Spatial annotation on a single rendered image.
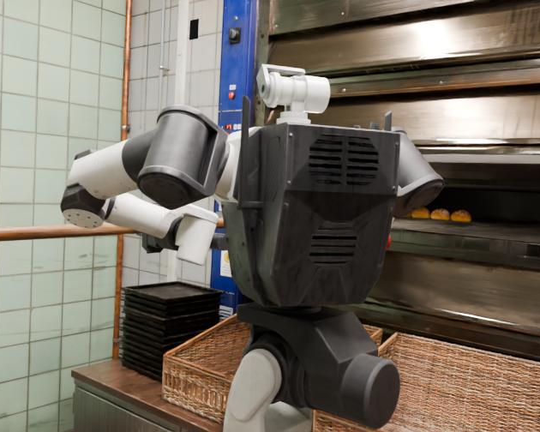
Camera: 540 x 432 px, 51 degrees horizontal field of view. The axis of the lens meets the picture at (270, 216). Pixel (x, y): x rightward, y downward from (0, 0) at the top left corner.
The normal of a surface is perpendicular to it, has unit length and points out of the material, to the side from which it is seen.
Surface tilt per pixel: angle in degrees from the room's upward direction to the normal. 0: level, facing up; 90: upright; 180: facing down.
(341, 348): 44
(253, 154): 90
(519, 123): 70
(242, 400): 90
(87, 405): 90
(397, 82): 90
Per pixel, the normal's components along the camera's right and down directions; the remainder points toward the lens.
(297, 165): 0.37, 0.07
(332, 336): 0.57, -0.66
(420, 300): -0.58, -0.33
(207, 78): -0.64, 0.01
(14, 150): 0.77, 0.07
